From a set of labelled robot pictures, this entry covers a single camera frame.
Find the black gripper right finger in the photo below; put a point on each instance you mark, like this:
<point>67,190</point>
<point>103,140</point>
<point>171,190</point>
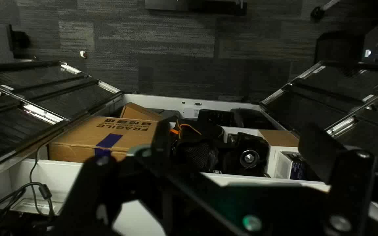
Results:
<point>349,172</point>

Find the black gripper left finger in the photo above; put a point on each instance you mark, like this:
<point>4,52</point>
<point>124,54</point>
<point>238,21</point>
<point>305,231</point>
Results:
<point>97,194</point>

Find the brown cardboard box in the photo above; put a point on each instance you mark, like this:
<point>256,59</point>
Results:
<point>107,135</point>

